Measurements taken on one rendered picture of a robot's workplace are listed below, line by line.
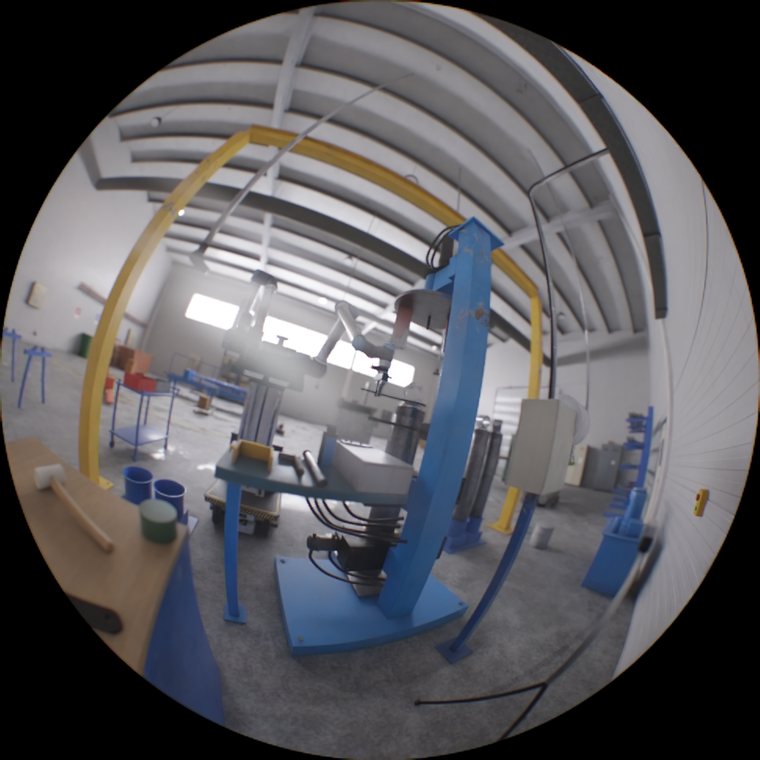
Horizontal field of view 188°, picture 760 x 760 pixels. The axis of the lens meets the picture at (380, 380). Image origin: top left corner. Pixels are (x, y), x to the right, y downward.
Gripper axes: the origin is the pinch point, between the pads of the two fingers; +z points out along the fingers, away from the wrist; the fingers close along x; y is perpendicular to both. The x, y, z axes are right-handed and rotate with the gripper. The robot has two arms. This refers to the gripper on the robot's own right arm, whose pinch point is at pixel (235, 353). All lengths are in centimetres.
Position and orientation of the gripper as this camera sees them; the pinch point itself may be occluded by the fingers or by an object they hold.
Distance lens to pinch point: 156.6
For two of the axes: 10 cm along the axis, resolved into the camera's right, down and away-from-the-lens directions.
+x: -8.6, -1.7, -4.8
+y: -5.0, 4.2, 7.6
